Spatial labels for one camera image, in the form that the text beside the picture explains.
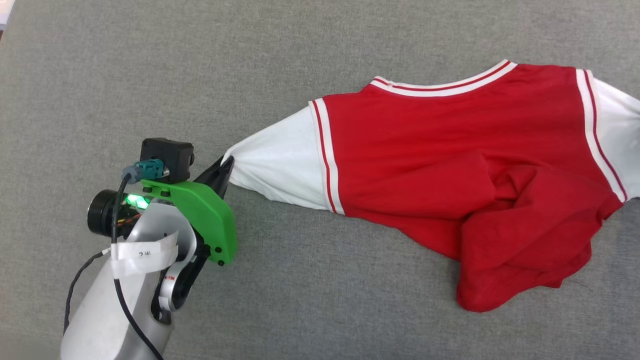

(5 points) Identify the black cable with teal plug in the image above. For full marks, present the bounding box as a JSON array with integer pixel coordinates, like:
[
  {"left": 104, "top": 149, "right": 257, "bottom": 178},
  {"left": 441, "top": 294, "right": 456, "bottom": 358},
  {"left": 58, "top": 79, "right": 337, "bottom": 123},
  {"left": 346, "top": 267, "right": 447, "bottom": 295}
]
[{"left": 111, "top": 158, "right": 167, "bottom": 360}]

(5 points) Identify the thin black cable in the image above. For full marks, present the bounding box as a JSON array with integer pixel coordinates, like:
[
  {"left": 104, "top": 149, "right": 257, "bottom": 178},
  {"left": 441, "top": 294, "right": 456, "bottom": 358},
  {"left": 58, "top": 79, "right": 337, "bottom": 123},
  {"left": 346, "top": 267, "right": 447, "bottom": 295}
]
[{"left": 63, "top": 249, "right": 112, "bottom": 335}]

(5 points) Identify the red and white shirt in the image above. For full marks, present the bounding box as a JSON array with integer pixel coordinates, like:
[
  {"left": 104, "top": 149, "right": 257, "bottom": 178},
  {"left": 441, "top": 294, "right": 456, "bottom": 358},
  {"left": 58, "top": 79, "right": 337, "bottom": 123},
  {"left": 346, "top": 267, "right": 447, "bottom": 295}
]
[{"left": 222, "top": 59, "right": 640, "bottom": 314}]

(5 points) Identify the grey fabric cushion surface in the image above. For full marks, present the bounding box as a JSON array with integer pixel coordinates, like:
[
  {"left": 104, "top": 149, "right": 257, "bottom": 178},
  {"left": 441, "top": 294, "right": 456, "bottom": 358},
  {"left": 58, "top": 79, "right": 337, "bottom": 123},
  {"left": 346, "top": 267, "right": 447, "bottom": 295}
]
[{"left": 0, "top": 0, "right": 640, "bottom": 360}]

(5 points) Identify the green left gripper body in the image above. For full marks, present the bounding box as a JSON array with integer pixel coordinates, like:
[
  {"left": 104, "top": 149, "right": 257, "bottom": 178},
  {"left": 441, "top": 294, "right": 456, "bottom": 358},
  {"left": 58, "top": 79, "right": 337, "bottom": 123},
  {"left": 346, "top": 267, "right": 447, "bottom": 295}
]
[{"left": 87, "top": 180, "right": 238, "bottom": 266}]

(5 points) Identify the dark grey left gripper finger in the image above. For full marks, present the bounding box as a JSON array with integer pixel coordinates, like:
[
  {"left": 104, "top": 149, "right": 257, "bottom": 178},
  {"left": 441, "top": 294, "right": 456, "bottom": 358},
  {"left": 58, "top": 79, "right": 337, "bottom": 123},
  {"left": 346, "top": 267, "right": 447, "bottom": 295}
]
[{"left": 194, "top": 156, "right": 235, "bottom": 202}]

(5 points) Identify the white paper label tag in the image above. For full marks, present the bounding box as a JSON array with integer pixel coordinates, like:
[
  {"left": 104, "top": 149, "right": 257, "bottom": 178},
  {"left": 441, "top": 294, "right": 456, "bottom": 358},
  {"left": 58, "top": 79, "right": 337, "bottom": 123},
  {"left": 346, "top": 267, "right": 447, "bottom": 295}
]
[{"left": 109, "top": 231, "right": 180, "bottom": 280}]

